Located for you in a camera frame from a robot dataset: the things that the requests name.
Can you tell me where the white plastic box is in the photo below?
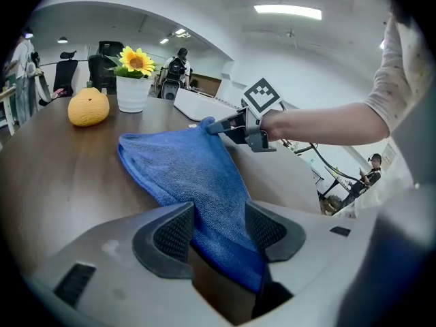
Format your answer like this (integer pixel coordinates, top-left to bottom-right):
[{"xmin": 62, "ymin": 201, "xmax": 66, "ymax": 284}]
[{"xmin": 173, "ymin": 87, "xmax": 245, "ymax": 123}]

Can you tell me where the blue towel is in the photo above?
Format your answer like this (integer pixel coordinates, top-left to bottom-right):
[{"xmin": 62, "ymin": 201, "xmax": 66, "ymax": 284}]
[{"xmin": 117, "ymin": 116, "xmax": 270, "ymax": 294}]

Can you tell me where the person's right forearm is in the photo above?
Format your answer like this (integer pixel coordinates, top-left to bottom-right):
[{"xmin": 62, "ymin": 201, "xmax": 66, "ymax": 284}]
[{"xmin": 260, "ymin": 102, "xmax": 391, "ymax": 147}]

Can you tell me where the potted artificial sunflower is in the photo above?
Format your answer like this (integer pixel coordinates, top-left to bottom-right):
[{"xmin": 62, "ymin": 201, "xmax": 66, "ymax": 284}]
[{"xmin": 104, "ymin": 45, "xmax": 161, "ymax": 114}]

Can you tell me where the wooden partition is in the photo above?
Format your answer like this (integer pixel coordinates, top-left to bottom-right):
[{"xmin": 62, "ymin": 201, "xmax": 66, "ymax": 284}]
[{"xmin": 189, "ymin": 73, "xmax": 223, "ymax": 97}]

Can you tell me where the white-legged wooden table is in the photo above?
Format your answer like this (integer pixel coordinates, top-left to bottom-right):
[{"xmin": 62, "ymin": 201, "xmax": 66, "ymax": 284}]
[{"xmin": 0, "ymin": 86, "xmax": 17, "ymax": 136}]

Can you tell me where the white star-print shirt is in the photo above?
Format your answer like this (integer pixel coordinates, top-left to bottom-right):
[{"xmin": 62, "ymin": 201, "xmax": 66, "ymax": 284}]
[{"xmin": 337, "ymin": 14, "xmax": 436, "ymax": 218}]

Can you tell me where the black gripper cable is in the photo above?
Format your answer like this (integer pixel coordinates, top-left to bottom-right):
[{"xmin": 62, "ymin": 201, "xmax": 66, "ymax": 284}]
[{"xmin": 281, "ymin": 138, "xmax": 362, "ymax": 184}]

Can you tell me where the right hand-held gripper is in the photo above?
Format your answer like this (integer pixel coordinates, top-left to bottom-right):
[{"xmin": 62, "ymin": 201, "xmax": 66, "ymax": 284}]
[{"xmin": 206, "ymin": 77, "xmax": 283, "ymax": 153}]

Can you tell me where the orange fruit-shaped container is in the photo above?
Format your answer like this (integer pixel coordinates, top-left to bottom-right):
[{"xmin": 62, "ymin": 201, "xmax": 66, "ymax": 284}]
[{"xmin": 67, "ymin": 87, "xmax": 111, "ymax": 128}]

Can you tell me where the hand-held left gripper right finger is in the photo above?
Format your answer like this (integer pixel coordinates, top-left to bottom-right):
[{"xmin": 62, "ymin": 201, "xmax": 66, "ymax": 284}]
[{"xmin": 245, "ymin": 201, "xmax": 372, "ymax": 327}]

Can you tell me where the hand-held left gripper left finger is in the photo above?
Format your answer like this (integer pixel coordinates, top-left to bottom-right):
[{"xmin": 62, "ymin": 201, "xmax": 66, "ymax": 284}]
[{"xmin": 32, "ymin": 202, "xmax": 236, "ymax": 327}]

